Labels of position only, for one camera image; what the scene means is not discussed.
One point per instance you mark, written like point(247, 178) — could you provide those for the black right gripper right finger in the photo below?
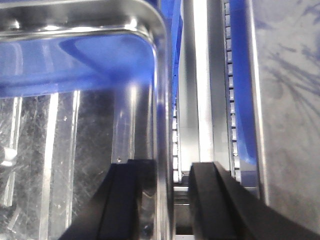
point(222, 209)

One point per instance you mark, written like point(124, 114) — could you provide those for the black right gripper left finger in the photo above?
point(123, 208)

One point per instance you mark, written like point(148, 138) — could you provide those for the silver steel tray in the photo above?
point(56, 150)

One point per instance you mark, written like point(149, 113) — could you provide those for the blue bin upper centre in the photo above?
point(59, 46)

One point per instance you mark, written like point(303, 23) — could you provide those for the steel roller track rail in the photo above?
point(217, 110)

